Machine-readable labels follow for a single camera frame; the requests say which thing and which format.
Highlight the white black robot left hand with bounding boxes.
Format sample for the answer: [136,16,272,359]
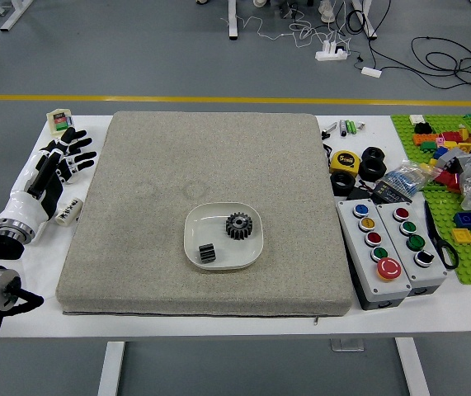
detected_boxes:
[0,126,97,234]

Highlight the small black gear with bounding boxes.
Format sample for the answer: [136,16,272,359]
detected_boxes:
[197,243,219,264]

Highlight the large black gear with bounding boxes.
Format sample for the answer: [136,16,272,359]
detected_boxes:
[224,212,254,241]

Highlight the grey five-button control box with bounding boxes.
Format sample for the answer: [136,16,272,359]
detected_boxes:
[335,199,412,311]

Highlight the grey four-button control box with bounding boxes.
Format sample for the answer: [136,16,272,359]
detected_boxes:
[374,200,449,297]

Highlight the white cylinder with black writing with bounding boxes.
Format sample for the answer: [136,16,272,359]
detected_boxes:
[54,196,84,227]

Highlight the thin white paper sheet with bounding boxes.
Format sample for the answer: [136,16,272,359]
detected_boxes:
[19,230,69,305]

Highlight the white table leg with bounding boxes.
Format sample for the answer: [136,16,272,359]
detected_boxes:
[97,341,125,396]
[395,337,432,396]

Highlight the white square dish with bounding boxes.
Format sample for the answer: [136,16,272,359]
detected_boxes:
[183,200,264,271]

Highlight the grey-brown cushion mat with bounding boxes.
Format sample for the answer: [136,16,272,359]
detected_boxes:
[55,110,354,318]

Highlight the black rubber tyre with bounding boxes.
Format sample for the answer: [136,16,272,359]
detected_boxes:
[361,146,386,163]
[359,157,388,182]
[330,171,358,196]

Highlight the yellow tape measure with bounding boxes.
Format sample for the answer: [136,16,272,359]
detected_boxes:
[328,149,360,174]

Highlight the white power strip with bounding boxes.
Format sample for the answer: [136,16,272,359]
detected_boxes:
[315,40,350,62]

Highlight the black display module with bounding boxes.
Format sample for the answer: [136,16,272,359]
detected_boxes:
[373,181,412,204]

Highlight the clear bag of blue parts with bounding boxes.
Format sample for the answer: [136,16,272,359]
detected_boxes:
[381,160,436,195]

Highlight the black scissors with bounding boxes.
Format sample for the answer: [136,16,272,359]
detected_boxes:
[423,200,459,270]

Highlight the green building baseplate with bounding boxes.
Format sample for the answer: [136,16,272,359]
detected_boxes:
[390,113,471,285]

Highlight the large red building brick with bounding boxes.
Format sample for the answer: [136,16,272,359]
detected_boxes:
[435,171,461,191]

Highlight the cream switch box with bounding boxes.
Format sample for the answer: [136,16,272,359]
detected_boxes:
[47,107,75,137]

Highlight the white tangled floor cable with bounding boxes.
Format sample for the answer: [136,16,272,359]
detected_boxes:
[218,11,354,51]

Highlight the black flat module with wires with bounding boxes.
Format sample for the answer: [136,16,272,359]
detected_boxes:
[346,186,374,203]

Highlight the grey table bracket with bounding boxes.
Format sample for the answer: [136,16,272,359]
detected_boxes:
[329,337,365,352]

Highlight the black thin floor cable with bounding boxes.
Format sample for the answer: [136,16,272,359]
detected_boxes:
[344,7,381,72]

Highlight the black looped floor cable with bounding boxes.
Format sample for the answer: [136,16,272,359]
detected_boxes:
[410,35,471,104]

